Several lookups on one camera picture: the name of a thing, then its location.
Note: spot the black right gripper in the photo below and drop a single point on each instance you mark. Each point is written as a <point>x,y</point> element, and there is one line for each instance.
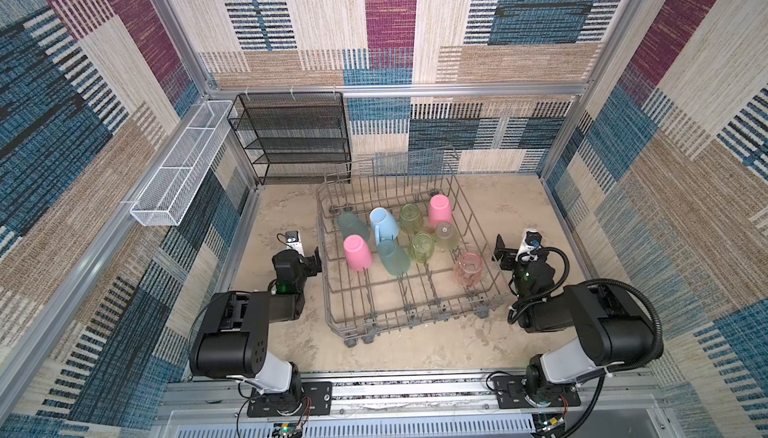
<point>509,255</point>

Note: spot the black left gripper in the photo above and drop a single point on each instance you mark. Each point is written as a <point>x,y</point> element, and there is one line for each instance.
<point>310,267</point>

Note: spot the pink translucent cup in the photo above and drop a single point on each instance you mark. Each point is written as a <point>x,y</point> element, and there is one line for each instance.
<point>468,269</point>

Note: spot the magenta pink cup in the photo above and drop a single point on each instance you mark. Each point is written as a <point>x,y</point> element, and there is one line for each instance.
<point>357,253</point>

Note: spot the teal translucent cup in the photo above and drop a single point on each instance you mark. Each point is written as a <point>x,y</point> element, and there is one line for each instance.
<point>350,224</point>

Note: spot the yellow-green translucent cup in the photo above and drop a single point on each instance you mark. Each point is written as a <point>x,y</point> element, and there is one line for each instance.
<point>447,237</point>

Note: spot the pink plastic cup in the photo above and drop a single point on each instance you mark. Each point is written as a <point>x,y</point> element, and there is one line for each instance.
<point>439,210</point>

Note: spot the light blue mug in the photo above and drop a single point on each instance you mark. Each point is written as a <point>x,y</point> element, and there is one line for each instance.
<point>384,225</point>

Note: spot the green translucent cup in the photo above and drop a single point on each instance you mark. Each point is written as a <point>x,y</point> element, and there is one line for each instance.
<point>411,219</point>

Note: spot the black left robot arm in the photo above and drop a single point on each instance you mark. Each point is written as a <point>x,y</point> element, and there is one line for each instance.
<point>232,340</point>

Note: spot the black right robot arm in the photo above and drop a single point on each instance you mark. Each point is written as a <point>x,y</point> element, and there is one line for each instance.
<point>617,327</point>

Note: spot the black mesh shelf unit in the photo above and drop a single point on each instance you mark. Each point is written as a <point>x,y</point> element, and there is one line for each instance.
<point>292,137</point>

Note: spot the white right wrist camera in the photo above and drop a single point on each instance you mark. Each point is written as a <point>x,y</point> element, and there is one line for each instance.
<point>531,241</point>

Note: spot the grey wire dish rack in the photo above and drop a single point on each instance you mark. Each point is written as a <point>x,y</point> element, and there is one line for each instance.
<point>359,306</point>

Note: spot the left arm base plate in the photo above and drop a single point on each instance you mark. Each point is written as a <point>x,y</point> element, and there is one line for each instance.
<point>313,398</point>

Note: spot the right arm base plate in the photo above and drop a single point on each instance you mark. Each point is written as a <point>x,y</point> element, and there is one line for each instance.
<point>512,392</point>

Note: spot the white wire wall basket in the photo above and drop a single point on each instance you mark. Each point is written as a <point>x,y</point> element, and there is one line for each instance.
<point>167,197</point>

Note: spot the aluminium front rail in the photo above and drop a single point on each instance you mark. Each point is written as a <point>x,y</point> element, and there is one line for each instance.
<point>423,403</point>

